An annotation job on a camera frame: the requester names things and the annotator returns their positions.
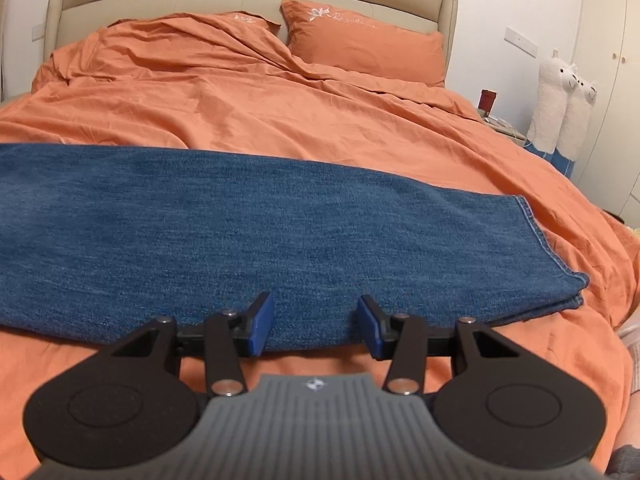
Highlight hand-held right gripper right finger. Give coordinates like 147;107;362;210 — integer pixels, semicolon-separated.
356;293;523;395

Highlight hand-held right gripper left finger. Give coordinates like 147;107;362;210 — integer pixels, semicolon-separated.
111;291;276;397

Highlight blue denim pants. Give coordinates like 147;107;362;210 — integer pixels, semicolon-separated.
0;142;589;361

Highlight orange duvet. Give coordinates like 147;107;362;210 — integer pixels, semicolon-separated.
0;12;640;480

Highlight beige nightstand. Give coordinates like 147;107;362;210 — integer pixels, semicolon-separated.
475;107;532;149

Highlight white alpaca plush toy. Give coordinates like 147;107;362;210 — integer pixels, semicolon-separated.
525;48;577;154
557;72;599;162

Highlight orange pillow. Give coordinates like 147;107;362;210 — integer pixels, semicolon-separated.
280;0;447;87
106;11;282;46

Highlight white wardrobe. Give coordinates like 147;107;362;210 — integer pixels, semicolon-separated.
569;0;640;222

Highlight white wall switch panel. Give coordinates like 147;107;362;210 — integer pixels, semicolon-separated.
503;26;540;59

